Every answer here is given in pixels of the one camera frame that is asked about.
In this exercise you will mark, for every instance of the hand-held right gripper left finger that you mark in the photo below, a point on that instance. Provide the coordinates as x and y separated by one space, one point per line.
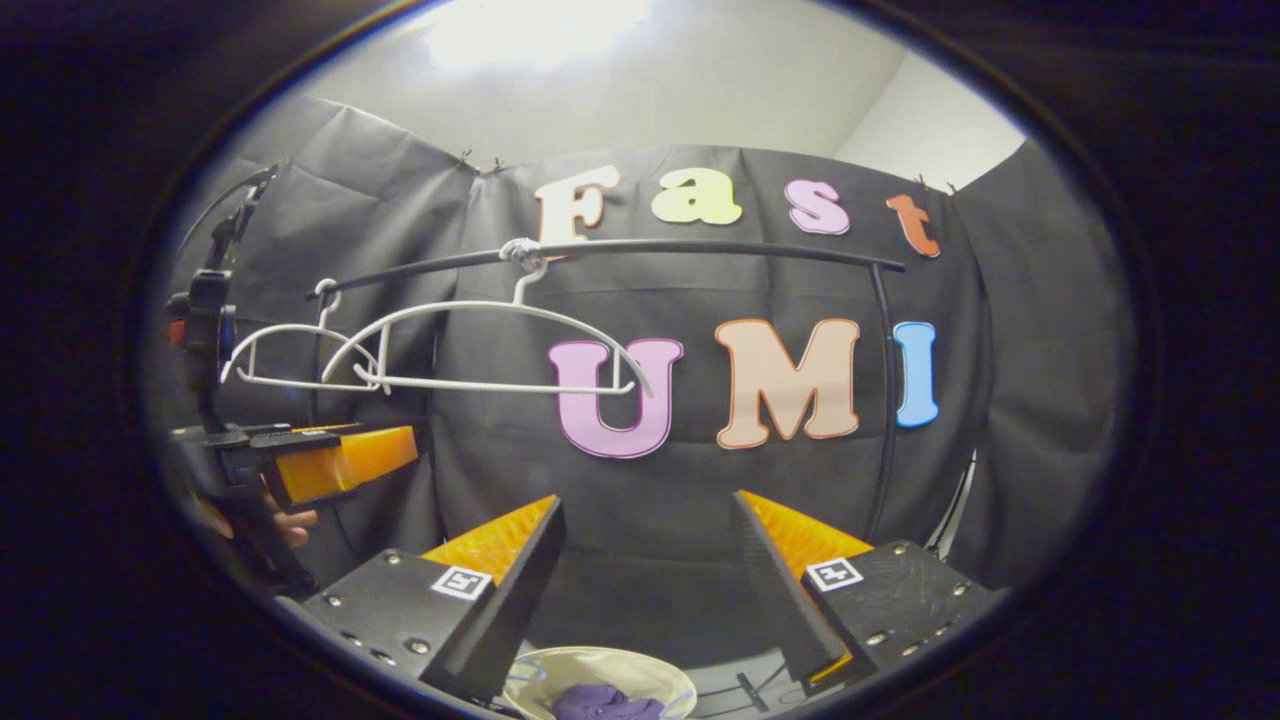
510 610

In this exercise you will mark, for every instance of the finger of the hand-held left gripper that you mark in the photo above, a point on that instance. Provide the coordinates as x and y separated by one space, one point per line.
270 431
350 465

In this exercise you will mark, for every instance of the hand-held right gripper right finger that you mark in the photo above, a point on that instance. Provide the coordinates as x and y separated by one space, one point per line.
780 590

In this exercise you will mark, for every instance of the beige laundry hamper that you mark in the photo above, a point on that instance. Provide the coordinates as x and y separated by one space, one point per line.
610 665

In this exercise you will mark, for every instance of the white clothes hanger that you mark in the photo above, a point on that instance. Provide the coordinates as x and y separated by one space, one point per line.
300 381
500 386

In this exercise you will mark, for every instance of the black backdrop cloth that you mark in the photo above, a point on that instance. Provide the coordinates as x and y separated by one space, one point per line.
660 520

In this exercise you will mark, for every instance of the purple ribbed jacket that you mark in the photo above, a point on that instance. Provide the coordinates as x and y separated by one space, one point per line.
605 705

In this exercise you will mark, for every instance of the black clothes rack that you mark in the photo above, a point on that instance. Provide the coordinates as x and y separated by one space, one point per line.
700 246

